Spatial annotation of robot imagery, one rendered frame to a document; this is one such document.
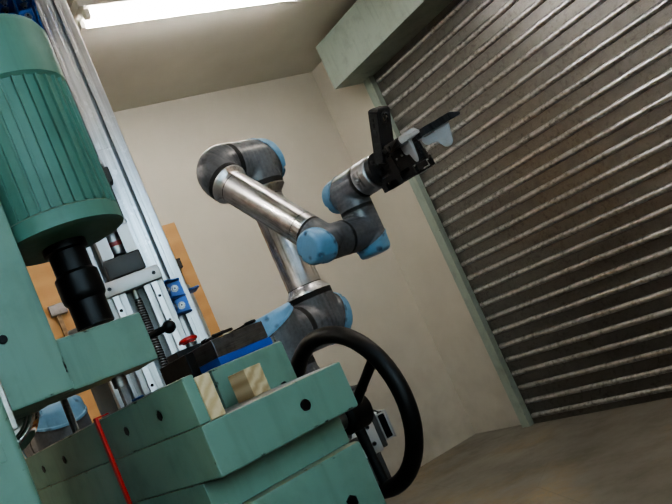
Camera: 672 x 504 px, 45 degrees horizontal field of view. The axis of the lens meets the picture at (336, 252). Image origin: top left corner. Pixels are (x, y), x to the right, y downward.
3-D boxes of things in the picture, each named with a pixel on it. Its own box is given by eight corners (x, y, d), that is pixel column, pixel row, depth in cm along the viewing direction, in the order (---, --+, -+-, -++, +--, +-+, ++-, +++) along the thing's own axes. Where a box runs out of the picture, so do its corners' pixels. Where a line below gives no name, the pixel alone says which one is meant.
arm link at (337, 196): (352, 214, 183) (337, 181, 184) (384, 195, 175) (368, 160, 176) (328, 221, 178) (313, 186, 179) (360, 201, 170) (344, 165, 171)
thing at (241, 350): (273, 343, 124) (259, 310, 125) (215, 367, 117) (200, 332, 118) (232, 363, 134) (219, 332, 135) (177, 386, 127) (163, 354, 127)
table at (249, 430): (411, 378, 106) (392, 335, 106) (223, 477, 86) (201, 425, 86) (203, 450, 151) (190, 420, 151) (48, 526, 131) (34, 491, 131)
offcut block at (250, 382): (271, 389, 110) (259, 362, 111) (254, 396, 108) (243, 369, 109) (254, 396, 113) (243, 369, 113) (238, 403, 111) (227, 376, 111)
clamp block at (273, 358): (306, 393, 123) (283, 339, 124) (236, 427, 114) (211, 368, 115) (258, 411, 134) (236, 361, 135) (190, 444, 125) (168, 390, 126)
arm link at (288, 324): (255, 380, 183) (232, 326, 185) (297, 362, 193) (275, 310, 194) (285, 367, 175) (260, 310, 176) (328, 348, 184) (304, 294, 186)
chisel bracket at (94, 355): (164, 368, 109) (140, 310, 110) (67, 406, 100) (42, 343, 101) (142, 380, 115) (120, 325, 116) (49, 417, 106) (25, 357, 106)
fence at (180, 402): (211, 420, 87) (192, 373, 88) (199, 426, 86) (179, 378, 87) (44, 487, 132) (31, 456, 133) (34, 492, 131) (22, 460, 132)
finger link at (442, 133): (470, 134, 164) (431, 157, 166) (456, 108, 164) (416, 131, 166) (471, 132, 161) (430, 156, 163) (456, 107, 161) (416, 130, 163)
